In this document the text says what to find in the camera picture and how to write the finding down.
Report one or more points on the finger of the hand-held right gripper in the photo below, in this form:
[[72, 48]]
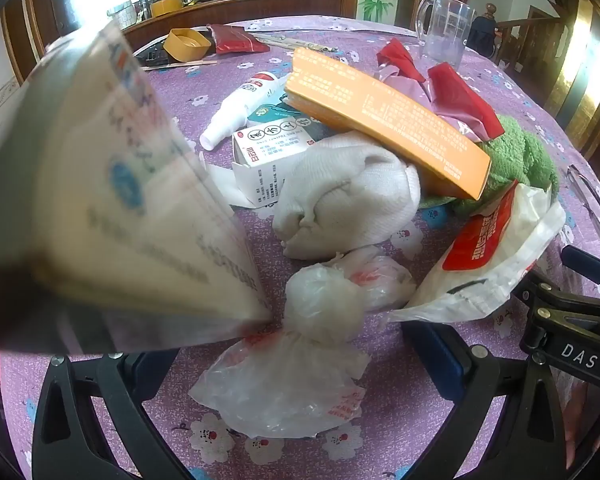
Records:
[[582, 258]]

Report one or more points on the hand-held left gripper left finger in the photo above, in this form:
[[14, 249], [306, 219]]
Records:
[[147, 367]]

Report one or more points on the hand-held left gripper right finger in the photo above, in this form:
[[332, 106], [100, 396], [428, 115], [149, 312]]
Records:
[[430, 355]]

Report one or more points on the clear plastic bag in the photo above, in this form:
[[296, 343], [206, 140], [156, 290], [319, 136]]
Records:
[[380, 280], [290, 385]]

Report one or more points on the white plastic bag red label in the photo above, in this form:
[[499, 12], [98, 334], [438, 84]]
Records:
[[480, 260]]

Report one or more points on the green towel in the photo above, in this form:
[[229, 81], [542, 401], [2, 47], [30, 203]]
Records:
[[520, 155]]

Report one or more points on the white medicine box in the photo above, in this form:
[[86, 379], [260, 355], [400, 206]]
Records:
[[105, 200]]

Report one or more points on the white sock bundle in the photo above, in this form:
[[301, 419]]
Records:
[[340, 195]]

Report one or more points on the small white box red print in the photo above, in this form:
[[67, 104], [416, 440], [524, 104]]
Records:
[[265, 155]]

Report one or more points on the long orange box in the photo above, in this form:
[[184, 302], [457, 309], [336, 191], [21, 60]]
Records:
[[380, 110]]

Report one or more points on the teal medicine box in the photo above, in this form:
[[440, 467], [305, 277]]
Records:
[[270, 115]]

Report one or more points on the white spray bottle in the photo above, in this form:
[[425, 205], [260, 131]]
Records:
[[245, 97]]

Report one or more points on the wooden stair railing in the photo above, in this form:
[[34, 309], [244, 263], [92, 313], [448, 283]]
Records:
[[520, 25]]

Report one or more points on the dark jacket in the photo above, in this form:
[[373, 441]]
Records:
[[482, 35]]

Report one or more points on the clear glass mug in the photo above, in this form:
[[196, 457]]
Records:
[[445, 35]]

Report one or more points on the purple floral tablecloth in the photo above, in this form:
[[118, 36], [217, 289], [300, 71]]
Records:
[[190, 90]]

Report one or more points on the yellow tape roll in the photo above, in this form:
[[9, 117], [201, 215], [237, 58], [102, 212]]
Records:
[[180, 47]]

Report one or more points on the red pouch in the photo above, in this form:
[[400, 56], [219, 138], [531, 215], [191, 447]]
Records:
[[235, 40]]

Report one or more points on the metal tin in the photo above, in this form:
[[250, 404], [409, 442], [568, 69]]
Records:
[[121, 14]]

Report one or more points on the yellow box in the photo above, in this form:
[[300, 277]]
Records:
[[165, 6]]

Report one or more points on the wooden counter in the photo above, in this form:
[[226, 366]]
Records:
[[280, 7]]

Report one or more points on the golden door frame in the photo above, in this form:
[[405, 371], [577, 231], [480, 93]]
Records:
[[580, 60]]

